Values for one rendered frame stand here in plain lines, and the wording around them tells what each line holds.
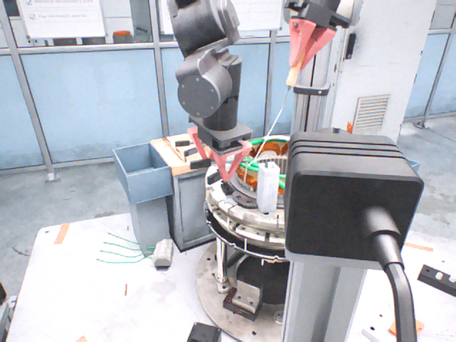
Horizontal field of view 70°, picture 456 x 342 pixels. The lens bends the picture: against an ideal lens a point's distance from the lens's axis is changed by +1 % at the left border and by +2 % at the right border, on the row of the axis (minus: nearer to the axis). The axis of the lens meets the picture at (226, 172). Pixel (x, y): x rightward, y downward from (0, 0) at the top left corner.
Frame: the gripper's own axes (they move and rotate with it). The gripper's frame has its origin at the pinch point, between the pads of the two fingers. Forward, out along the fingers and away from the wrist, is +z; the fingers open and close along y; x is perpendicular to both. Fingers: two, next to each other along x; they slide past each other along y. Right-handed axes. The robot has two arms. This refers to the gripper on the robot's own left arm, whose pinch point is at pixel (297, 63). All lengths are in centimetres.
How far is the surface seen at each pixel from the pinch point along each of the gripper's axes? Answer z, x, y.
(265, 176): 18.8, -10.2, -2.5
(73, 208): 145, 175, -46
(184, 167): 31.6, 18.0, -10.0
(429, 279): 37, -6, 54
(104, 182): 136, 210, -29
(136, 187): 38.5, 16.1, -20.2
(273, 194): 22.0, -9.7, 0.7
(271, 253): 32.8, -11.6, 4.1
